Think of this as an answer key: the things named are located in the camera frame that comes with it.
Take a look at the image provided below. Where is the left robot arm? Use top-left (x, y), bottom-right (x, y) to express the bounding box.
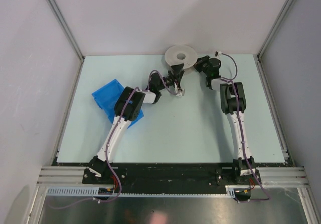
top-left (89, 63), bottom-right (185, 184)

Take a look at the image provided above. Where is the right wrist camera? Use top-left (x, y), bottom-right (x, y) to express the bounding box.
top-left (215, 51), bottom-right (222, 58)

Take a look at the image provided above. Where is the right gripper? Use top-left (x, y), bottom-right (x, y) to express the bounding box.
top-left (190, 55), bottom-right (211, 77)

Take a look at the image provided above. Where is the white cable spool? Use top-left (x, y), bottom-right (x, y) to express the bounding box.
top-left (164, 45), bottom-right (198, 70)

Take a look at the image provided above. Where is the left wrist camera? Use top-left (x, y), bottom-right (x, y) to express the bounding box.
top-left (175, 88), bottom-right (185, 97)

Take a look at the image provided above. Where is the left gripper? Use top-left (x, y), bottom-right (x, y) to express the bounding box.
top-left (157, 63), bottom-right (184, 91)

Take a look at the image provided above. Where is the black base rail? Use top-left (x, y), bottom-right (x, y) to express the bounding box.
top-left (82, 163), bottom-right (250, 195)

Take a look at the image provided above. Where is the aluminium frame post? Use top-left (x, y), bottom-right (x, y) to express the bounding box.
top-left (257, 0), bottom-right (296, 59)
top-left (36, 0), bottom-right (85, 61)

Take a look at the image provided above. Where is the blue plastic bin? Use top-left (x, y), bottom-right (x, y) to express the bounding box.
top-left (91, 79), bottom-right (144, 127)

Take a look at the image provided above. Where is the right aluminium frame post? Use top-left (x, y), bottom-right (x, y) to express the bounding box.
top-left (257, 0), bottom-right (296, 59)

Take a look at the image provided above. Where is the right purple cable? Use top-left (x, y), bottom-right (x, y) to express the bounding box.
top-left (220, 53), bottom-right (270, 202)

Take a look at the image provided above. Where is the white slotted cable duct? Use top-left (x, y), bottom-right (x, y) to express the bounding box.
top-left (45, 185), bottom-right (251, 198)

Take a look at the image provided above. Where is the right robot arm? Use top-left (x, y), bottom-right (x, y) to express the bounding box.
top-left (194, 53), bottom-right (258, 184)

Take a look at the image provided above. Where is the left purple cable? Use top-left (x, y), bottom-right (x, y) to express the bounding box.
top-left (47, 69), bottom-right (181, 208)

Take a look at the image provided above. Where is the left aluminium frame post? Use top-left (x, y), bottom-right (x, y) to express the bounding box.
top-left (36, 0), bottom-right (85, 61)

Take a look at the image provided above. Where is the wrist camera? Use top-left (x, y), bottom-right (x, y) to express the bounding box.
top-left (215, 51), bottom-right (222, 58)
top-left (175, 88), bottom-right (185, 97)

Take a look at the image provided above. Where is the purple cable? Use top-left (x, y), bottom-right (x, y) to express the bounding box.
top-left (220, 53), bottom-right (270, 202)
top-left (47, 69), bottom-right (181, 208)

